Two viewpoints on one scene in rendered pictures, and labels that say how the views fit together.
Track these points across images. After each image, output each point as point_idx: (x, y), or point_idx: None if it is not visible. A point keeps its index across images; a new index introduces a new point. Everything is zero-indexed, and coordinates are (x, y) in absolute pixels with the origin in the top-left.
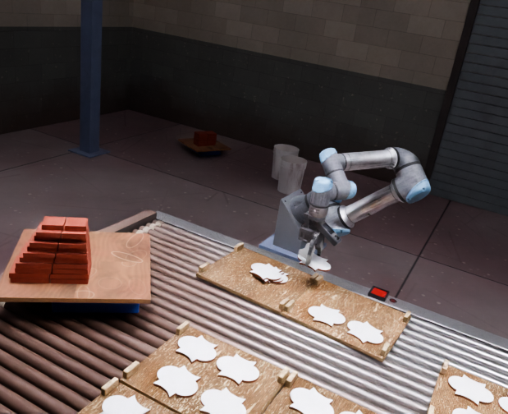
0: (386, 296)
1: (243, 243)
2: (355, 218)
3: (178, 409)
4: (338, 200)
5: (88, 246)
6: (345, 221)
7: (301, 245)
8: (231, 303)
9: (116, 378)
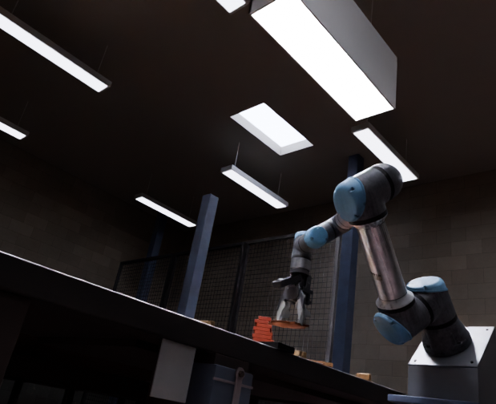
0: (264, 341)
1: (368, 373)
2: (377, 290)
3: None
4: (409, 287)
5: (262, 333)
6: (377, 300)
7: (409, 379)
8: None
9: None
